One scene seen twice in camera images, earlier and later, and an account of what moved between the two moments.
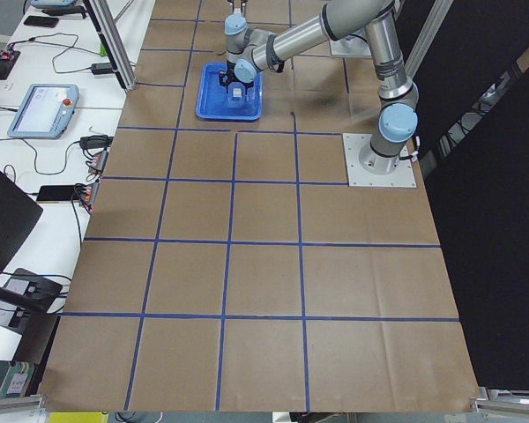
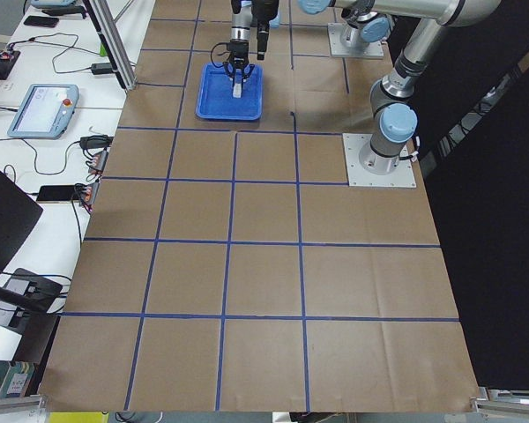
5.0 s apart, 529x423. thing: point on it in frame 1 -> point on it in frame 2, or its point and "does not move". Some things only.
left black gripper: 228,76 -> 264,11
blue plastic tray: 213,102 does not move
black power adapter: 101,69 does not move
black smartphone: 57,194 does not move
